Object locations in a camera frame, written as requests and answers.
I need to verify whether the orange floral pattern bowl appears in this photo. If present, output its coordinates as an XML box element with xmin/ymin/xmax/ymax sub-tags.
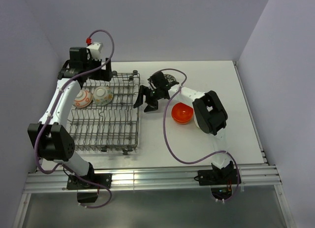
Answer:
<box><xmin>73</xmin><ymin>90</ymin><xmax>93</xmax><ymax>108</ymax></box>

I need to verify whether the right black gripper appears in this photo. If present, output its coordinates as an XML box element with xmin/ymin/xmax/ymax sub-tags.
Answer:
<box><xmin>134</xmin><ymin>85</ymin><xmax>162</xmax><ymax>112</ymax></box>

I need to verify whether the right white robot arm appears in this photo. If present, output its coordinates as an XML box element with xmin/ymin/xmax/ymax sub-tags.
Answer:
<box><xmin>133</xmin><ymin>68</ymin><xmax>236</xmax><ymax>184</ymax></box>

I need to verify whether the white bowl yellow flower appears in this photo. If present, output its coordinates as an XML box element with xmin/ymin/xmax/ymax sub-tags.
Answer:
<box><xmin>93</xmin><ymin>86</ymin><xmax>113</xmax><ymax>106</ymax></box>

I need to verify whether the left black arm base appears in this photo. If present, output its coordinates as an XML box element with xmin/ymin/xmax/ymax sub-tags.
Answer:
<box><xmin>66</xmin><ymin>173</ymin><xmax>112</xmax><ymax>205</ymax></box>

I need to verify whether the white square bowl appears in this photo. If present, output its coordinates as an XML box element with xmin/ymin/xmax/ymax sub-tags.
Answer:
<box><xmin>193</xmin><ymin>114</ymin><xmax>200</xmax><ymax>128</ymax></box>

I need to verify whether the plain orange bowl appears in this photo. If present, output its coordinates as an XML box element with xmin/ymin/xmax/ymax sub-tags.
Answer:
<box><xmin>171</xmin><ymin>102</ymin><xmax>194</xmax><ymax>125</ymax></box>

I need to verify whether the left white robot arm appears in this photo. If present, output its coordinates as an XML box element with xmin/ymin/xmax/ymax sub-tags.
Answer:
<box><xmin>28</xmin><ymin>42</ymin><xmax>110</xmax><ymax>188</ymax></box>

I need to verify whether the aluminium mounting rail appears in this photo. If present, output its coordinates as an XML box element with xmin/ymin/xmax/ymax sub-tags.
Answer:
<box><xmin>23</xmin><ymin>165</ymin><xmax>282</xmax><ymax>194</ymax></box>

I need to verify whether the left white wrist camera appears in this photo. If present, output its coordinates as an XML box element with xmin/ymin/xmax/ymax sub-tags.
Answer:
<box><xmin>86</xmin><ymin>37</ymin><xmax>103</xmax><ymax>61</ymax></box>

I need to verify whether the dark patterned bottom bowl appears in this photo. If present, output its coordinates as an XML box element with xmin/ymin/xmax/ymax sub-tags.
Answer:
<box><xmin>164</xmin><ymin>74</ymin><xmax>177</xmax><ymax>83</ymax></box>

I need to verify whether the grey wire dish rack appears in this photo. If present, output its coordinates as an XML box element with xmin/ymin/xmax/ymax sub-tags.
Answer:
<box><xmin>67</xmin><ymin>70</ymin><xmax>140</xmax><ymax>155</ymax></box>

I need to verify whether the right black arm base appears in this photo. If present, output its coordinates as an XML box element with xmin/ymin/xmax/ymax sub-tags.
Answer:
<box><xmin>193</xmin><ymin>166</ymin><xmax>241</xmax><ymax>200</ymax></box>

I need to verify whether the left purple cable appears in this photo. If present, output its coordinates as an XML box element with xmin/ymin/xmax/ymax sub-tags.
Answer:
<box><xmin>34</xmin><ymin>29</ymin><xmax>116</xmax><ymax>209</ymax></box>

